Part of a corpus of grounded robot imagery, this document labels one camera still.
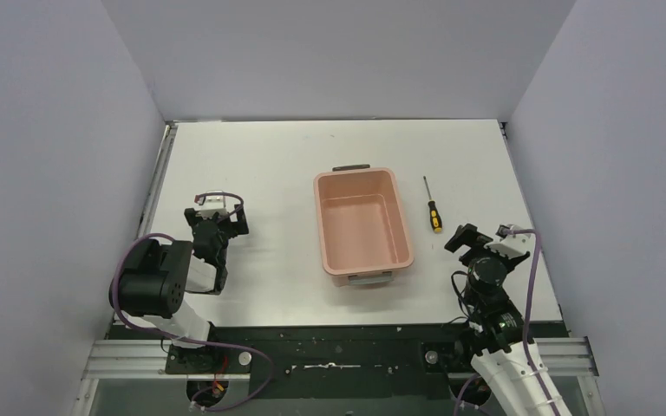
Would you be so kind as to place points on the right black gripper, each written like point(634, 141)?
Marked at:
point(469, 236)

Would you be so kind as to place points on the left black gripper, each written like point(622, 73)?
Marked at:
point(216, 218)

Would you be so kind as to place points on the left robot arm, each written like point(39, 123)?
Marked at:
point(155, 278)

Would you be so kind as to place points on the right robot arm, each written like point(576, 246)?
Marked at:
point(498, 344)

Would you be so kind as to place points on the black yellow screwdriver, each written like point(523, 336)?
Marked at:
point(434, 215)

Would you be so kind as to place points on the pink plastic bin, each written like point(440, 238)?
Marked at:
point(362, 227)

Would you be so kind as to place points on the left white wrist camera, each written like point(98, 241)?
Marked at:
point(212, 204)

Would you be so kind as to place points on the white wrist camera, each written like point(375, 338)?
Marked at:
point(511, 241)
point(212, 204)

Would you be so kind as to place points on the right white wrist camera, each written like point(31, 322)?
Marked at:
point(511, 241)

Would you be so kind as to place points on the aluminium left side rail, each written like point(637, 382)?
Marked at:
point(159, 172)

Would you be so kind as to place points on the aluminium rail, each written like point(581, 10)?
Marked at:
point(159, 172)
point(145, 360)

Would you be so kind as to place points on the aluminium front rail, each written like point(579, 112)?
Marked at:
point(145, 360)

